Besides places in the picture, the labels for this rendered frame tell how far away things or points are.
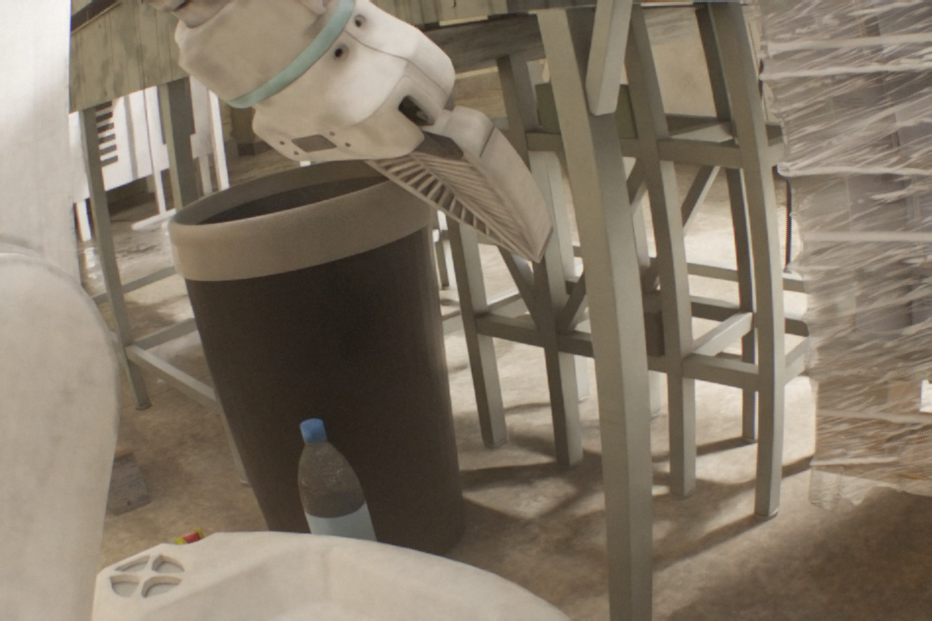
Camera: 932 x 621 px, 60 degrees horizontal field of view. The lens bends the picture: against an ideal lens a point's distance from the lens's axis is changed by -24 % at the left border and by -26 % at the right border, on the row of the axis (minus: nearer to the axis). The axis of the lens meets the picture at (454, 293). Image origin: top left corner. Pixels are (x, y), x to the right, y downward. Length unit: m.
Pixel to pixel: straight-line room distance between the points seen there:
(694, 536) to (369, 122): 1.19
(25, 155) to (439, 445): 1.09
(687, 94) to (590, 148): 3.30
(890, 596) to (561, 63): 0.86
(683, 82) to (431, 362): 2.93
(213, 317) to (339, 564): 0.58
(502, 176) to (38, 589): 0.36
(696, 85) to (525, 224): 3.71
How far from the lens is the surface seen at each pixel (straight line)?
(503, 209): 0.52
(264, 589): 0.94
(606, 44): 0.92
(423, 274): 1.45
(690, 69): 4.21
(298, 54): 0.42
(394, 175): 0.53
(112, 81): 2.09
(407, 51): 0.43
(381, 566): 0.90
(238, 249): 1.34
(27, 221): 0.56
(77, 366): 0.53
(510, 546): 1.60
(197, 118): 5.95
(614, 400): 1.04
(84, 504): 0.55
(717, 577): 1.42
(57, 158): 0.57
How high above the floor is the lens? 0.82
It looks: 16 degrees down
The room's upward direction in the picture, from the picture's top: 10 degrees counter-clockwise
